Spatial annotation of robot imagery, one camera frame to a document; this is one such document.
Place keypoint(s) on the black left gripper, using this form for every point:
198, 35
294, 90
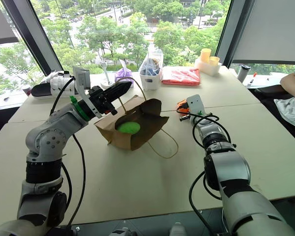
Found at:
99, 99

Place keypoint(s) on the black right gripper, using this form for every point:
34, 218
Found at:
185, 117

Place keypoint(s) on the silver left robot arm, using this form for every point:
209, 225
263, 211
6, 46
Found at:
46, 142

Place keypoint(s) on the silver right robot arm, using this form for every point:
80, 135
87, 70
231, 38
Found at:
226, 172

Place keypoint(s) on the person's bare forearm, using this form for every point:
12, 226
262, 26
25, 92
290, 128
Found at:
291, 82

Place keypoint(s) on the purple plastic bag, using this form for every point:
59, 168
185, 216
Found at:
123, 75

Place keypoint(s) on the red plastic bag pack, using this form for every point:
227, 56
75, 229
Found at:
180, 76

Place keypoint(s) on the brown paper bag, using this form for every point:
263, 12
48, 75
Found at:
147, 115

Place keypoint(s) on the green plush toy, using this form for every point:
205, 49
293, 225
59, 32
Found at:
128, 127

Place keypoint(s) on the white small stand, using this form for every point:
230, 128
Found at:
105, 78

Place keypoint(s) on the white storage bin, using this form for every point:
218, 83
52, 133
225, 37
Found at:
150, 78

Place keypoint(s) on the white plastic tray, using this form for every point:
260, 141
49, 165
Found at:
207, 68

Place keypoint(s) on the short yellow cup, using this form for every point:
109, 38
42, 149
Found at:
214, 61

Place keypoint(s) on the tall yellow cup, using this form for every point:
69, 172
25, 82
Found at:
205, 55

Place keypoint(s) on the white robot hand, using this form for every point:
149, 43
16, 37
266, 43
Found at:
60, 82

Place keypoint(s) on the silver tumbler black lid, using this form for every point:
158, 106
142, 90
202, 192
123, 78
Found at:
243, 73

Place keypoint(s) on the black slipper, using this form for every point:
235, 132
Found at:
43, 89

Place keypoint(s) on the orange marker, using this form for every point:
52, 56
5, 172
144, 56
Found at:
255, 74

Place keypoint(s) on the black chair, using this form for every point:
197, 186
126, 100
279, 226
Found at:
268, 92

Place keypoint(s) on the dark small cup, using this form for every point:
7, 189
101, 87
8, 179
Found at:
27, 90

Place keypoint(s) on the grey cloth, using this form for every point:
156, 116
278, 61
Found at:
290, 113

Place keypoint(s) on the grey roller blind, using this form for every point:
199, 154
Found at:
270, 29
1, 24

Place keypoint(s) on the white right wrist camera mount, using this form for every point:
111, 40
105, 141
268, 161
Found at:
196, 104

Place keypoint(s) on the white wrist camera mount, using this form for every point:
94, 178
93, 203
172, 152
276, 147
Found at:
196, 104
82, 78

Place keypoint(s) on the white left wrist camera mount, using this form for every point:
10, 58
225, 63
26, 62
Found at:
82, 78

